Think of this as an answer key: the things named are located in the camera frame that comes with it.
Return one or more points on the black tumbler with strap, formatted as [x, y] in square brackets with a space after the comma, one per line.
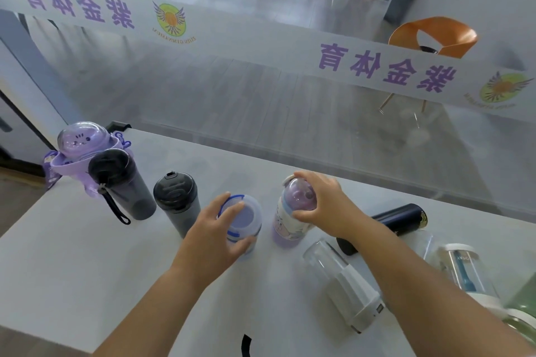
[130, 193]

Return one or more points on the clear bottle white lid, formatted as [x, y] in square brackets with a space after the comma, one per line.
[351, 294]

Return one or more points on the white bottle blue rim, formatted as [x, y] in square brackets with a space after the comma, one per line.
[247, 218]

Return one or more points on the person's left hand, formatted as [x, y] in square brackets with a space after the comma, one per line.
[205, 243]

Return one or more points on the person's right forearm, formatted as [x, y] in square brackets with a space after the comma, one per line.
[418, 294]

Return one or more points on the orange shell chair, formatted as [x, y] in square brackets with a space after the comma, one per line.
[435, 28]

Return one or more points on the black table corner bracket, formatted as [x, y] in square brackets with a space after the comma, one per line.
[117, 125]

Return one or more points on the lilac printed bottle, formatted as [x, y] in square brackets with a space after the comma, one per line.
[284, 227]

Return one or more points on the clear bottle white caps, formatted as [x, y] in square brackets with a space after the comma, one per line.
[460, 250]

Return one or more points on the person's right hand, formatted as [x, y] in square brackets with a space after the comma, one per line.
[331, 206]

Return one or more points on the person's left forearm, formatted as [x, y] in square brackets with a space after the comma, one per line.
[155, 319]

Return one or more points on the white table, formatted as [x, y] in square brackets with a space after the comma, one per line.
[83, 285]

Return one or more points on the tall black thermos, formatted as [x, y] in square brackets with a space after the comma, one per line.
[402, 214]

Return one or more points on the frosted window band purple print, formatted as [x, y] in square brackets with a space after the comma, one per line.
[251, 38]

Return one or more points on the black framed glass door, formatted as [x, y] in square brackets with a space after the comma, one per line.
[21, 166]

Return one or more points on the green translucent bottle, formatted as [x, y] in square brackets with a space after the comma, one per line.
[525, 298]

